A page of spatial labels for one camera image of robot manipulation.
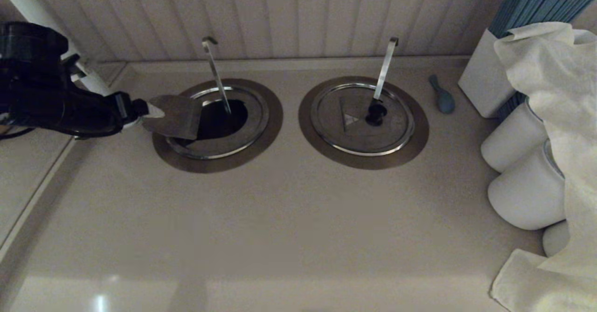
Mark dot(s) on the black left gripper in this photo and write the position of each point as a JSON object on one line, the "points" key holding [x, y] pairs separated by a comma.
{"points": [[93, 116]]}

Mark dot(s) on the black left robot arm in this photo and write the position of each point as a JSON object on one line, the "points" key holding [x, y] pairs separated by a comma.
{"points": [[28, 79]]}

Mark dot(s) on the small blue plastic spoon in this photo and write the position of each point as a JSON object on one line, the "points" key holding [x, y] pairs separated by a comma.
{"points": [[445, 101]]}

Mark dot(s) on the white square holder box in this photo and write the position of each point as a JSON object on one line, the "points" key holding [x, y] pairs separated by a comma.
{"points": [[482, 83]]}

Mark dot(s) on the cream cloth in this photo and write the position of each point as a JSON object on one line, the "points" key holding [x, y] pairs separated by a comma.
{"points": [[559, 93]]}

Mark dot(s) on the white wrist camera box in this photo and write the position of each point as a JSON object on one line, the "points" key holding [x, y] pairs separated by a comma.
{"points": [[78, 72]]}

